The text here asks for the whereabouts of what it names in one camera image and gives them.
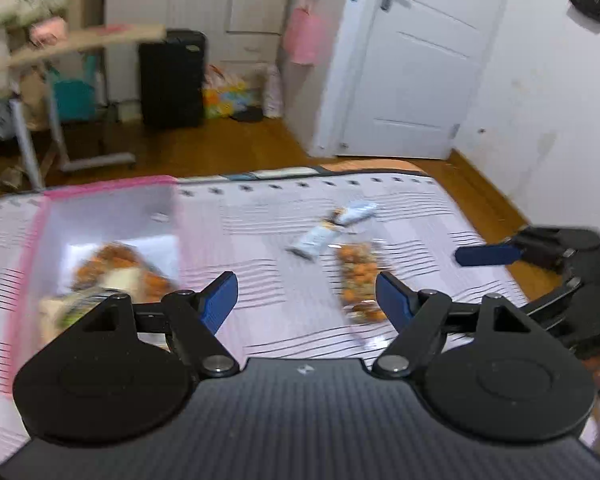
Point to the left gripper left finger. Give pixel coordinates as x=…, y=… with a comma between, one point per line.
x=193, y=320

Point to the colourful cardboard box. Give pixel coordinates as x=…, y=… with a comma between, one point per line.
x=226, y=94

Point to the white wardrobe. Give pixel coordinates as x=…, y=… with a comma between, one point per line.
x=240, y=33

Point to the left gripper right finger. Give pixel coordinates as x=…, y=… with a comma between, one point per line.
x=418, y=318

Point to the pink tissue box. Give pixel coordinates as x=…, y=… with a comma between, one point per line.
x=48, y=32

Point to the pink cardboard box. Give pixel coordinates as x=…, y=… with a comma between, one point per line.
x=79, y=236

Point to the cream noodle snack bag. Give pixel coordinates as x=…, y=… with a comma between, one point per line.
x=56, y=314

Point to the clear bag orange nuts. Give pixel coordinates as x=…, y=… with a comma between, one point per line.
x=117, y=265

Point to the silver snack bar wrapper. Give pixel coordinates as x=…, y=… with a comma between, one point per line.
x=311, y=244

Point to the black suitcase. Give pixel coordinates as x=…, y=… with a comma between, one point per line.
x=171, y=79

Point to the pink hanging bag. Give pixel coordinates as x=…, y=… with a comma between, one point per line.
x=302, y=38

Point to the striped bed sheet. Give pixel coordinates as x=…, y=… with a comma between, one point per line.
x=192, y=230

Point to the white door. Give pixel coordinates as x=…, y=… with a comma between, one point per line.
x=420, y=64

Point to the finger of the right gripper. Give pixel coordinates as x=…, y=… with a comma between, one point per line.
x=501, y=254

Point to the teal tote bag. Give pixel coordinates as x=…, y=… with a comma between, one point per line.
x=75, y=98

